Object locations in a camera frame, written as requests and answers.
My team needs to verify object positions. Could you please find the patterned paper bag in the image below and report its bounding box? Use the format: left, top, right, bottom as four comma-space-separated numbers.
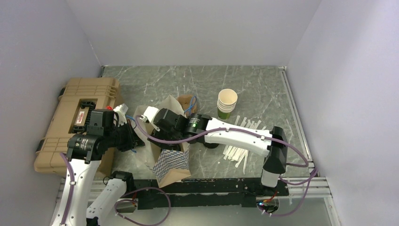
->
134, 105, 191, 187

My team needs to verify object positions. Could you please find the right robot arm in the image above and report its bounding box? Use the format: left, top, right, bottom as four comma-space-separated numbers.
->
140, 107, 288, 195

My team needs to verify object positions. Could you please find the stack of black lids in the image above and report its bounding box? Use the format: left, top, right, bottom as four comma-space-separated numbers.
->
204, 143, 219, 149

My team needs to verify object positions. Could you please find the tan hard case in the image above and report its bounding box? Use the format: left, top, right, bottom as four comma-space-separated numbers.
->
33, 78, 124, 176

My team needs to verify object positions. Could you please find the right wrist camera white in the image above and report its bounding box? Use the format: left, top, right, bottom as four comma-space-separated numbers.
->
139, 106, 160, 131

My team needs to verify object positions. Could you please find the purple cable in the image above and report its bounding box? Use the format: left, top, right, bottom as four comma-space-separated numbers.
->
59, 152, 172, 226
134, 114, 319, 218

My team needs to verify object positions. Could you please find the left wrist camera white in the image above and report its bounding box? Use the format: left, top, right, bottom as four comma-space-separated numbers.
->
106, 104, 128, 126

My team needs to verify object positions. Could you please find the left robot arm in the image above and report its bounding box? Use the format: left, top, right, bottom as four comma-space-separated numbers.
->
52, 107, 140, 226

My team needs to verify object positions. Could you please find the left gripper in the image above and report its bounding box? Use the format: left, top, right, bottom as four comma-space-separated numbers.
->
105, 119, 145, 152

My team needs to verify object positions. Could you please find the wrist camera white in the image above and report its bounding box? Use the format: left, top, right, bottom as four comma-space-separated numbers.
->
139, 106, 160, 131
106, 104, 128, 126

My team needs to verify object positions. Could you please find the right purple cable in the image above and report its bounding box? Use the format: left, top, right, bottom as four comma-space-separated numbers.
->
134, 114, 319, 218

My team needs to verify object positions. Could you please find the stack of paper cups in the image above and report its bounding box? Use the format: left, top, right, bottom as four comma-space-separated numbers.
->
217, 89, 238, 120

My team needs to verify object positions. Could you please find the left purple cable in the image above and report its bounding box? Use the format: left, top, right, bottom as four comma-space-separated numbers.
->
59, 152, 172, 226

